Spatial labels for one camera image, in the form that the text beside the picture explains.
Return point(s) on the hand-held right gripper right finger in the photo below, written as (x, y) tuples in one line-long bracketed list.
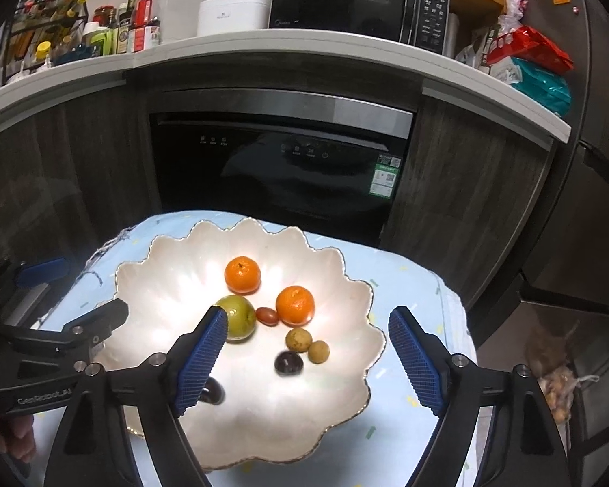
[(416, 360)]

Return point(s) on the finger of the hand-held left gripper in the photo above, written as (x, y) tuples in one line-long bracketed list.
[(43, 270), (104, 317)]

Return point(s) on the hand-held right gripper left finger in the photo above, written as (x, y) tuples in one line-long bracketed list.
[(203, 360)]

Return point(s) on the yellow-green pear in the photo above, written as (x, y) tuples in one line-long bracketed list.
[(241, 314)]

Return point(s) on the orange mandarin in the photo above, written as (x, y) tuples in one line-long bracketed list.
[(242, 274), (295, 306)]

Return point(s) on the brown longan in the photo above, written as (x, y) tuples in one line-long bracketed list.
[(298, 339), (318, 352)]

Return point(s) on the white scalloped ceramic bowl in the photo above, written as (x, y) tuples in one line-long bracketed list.
[(284, 416)]

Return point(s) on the person's left hand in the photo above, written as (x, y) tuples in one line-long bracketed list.
[(10, 436)]

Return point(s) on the light blue patterned tablecloth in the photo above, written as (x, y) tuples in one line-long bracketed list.
[(416, 284)]

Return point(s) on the red jujube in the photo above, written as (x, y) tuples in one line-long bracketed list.
[(266, 315)]

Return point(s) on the dark wooden cabinet door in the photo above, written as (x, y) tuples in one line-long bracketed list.
[(462, 187), (81, 172)]

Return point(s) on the clear bag of nuts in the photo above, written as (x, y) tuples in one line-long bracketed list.
[(563, 390)]

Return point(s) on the black built-in dishwasher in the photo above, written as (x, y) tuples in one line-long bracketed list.
[(284, 187)]

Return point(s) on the group of condiment bottles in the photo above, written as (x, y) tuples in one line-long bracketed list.
[(132, 25)]

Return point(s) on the teal plastic bag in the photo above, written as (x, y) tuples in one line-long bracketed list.
[(543, 89)]

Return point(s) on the dark grey refrigerator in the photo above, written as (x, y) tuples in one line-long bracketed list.
[(588, 111)]

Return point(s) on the white plastic bag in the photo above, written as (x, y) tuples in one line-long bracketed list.
[(469, 56)]

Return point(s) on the white rice cooker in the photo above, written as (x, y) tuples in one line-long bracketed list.
[(233, 15)]

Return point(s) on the white kitchen countertop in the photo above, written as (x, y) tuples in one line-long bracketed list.
[(284, 44)]

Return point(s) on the red plastic bag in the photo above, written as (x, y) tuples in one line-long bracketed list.
[(533, 48)]

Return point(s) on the black microwave oven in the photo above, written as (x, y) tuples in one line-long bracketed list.
[(335, 0)]

